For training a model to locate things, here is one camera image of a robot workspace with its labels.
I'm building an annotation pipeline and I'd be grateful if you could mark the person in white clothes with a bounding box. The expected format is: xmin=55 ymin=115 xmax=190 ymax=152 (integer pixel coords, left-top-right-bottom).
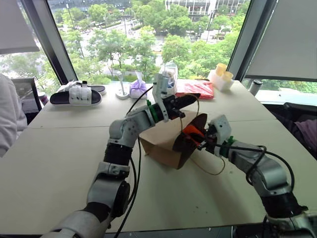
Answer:
xmin=0 ymin=73 xmax=28 ymax=158

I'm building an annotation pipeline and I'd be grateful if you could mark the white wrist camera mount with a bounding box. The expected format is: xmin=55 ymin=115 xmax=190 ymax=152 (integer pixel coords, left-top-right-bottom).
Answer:
xmin=210 ymin=114 xmax=232 ymax=157
xmin=151 ymin=73 xmax=174 ymax=122

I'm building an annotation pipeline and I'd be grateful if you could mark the red plastic package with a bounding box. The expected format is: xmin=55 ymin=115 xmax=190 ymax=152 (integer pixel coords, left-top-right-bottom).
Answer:
xmin=174 ymin=80 xmax=215 ymax=100

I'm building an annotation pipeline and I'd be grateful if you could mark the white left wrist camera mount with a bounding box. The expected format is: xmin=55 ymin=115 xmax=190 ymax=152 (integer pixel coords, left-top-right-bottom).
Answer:
xmin=151 ymin=73 xmax=174 ymax=122

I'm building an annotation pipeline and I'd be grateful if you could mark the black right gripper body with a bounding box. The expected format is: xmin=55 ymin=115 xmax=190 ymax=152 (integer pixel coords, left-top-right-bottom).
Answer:
xmin=203 ymin=123 xmax=221 ymax=155

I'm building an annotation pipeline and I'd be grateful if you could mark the yellow cup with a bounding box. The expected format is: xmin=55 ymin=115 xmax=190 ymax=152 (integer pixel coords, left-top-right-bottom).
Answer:
xmin=221 ymin=71 xmax=234 ymax=83
xmin=215 ymin=62 xmax=228 ymax=77

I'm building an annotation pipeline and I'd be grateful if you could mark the black slipper white strap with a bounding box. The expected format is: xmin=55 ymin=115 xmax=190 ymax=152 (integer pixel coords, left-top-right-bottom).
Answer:
xmin=58 ymin=80 xmax=107 ymax=96
xmin=49 ymin=86 xmax=103 ymax=107

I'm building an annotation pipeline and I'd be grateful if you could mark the brown paper bag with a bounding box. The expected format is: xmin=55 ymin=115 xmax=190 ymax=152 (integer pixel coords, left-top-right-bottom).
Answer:
xmin=139 ymin=93 xmax=226 ymax=176

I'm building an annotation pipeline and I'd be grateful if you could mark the orange plush toy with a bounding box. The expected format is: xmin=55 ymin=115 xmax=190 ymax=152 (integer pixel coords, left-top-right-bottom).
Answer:
xmin=182 ymin=124 xmax=204 ymax=147

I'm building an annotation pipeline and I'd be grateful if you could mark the silver black thermos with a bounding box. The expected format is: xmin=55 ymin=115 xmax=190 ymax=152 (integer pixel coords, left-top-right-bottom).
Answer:
xmin=248 ymin=79 xmax=264 ymax=97

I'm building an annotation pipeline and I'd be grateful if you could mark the white stand with rod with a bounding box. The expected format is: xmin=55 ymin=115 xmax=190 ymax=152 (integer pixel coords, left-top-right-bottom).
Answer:
xmin=115 ymin=70 xmax=130 ymax=100

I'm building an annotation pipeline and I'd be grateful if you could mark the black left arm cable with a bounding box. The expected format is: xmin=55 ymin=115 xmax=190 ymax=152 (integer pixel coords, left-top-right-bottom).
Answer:
xmin=112 ymin=85 xmax=155 ymax=238

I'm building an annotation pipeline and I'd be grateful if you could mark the purple tied plastic bag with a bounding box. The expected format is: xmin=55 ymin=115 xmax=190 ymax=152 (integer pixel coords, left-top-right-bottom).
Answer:
xmin=129 ymin=71 xmax=149 ymax=100

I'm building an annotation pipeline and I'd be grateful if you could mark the black framed chair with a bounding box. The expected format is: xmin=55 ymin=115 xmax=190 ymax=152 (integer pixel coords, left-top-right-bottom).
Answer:
xmin=10 ymin=77 xmax=43 ymax=113

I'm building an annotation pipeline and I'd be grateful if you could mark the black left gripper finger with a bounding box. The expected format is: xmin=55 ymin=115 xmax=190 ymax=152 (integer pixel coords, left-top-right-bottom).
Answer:
xmin=176 ymin=93 xmax=202 ymax=105
xmin=177 ymin=100 xmax=197 ymax=111

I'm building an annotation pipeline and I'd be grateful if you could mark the person in purple clothes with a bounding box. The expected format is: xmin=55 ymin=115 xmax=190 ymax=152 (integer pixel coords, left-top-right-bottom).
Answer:
xmin=271 ymin=102 xmax=317 ymax=161

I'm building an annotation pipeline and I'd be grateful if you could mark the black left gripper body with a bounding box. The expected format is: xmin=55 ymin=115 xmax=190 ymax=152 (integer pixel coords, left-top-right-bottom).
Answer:
xmin=162 ymin=96 xmax=186 ymax=120

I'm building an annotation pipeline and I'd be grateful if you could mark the small drink can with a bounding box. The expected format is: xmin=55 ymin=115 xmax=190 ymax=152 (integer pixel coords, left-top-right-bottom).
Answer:
xmin=38 ymin=92 xmax=50 ymax=106

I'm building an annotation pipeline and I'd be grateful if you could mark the grey roller blind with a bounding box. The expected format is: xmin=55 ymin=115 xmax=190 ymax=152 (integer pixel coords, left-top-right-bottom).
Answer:
xmin=0 ymin=0 xmax=41 ymax=55
xmin=243 ymin=0 xmax=317 ymax=83

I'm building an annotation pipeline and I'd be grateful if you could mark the clear plastic bag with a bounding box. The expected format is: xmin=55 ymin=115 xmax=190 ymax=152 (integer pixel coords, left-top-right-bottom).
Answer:
xmin=159 ymin=61 xmax=179 ymax=95

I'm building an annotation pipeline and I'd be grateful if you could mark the white plastic container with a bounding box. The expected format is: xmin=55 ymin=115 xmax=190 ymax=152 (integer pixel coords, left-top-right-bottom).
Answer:
xmin=207 ymin=69 xmax=235 ymax=92

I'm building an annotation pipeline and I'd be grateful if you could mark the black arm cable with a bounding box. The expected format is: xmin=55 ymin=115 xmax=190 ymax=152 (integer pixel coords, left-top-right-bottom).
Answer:
xmin=112 ymin=85 xmax=155 ymax=238
xmin=214 ymin=144 xmax=295 ymax=189

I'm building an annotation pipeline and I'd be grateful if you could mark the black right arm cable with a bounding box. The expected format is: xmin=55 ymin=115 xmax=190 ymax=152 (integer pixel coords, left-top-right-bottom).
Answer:
xmin=214 ymin=144 xmax=295 ymax=189

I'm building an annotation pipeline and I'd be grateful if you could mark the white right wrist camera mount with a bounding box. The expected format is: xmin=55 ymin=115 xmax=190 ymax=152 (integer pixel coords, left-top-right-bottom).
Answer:
xmin=210 ymin=114 xmax=232 ymax=157

